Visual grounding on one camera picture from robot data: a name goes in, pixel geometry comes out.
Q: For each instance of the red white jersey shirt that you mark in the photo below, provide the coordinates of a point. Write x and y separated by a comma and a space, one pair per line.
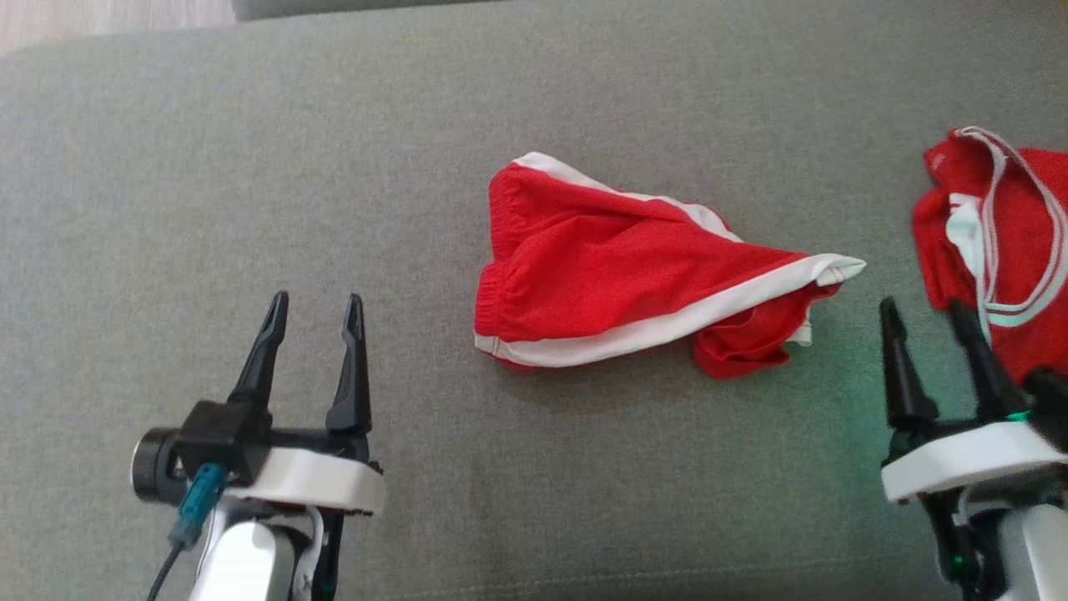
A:
1018, 250

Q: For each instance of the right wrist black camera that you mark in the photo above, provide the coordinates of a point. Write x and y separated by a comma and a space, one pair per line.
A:
1053, 405

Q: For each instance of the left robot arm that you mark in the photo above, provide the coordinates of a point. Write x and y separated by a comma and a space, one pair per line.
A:
242, 559

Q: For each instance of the grey sofa cushion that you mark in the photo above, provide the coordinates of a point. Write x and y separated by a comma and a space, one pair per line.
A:
350, 7

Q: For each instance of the red white sports shorts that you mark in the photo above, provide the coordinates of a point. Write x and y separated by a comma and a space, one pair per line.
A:
617, 267

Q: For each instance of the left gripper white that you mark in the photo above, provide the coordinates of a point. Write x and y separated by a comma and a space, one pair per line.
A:
321, 484

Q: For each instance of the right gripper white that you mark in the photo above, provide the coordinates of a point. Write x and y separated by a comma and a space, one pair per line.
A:
968, 459

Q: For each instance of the grey fabric sofa seat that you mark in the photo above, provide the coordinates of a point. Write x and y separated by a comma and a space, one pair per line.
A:
417, 167

